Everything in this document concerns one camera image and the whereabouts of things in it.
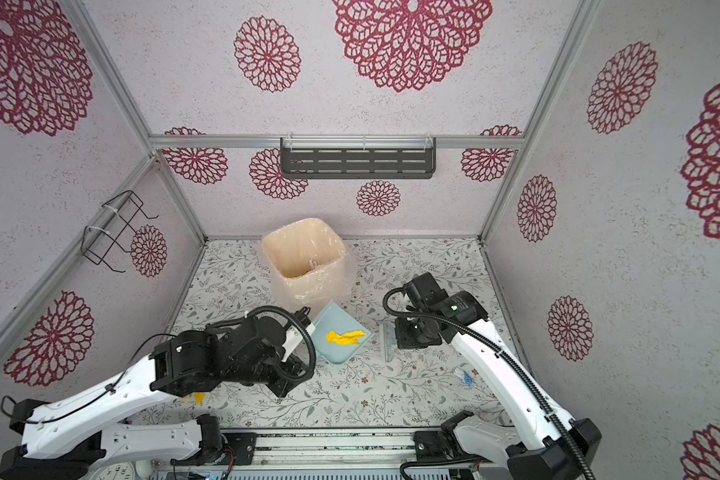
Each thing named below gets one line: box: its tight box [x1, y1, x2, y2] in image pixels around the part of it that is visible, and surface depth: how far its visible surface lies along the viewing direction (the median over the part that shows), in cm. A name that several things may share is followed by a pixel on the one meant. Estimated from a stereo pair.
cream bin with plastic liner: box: [261, 218, 357, 318], surface depth 88 cm
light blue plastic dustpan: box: [312, 301, 375, 364], surface depth 67 cm
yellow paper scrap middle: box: [326, 330, 367, 345], surface depth 66 cm
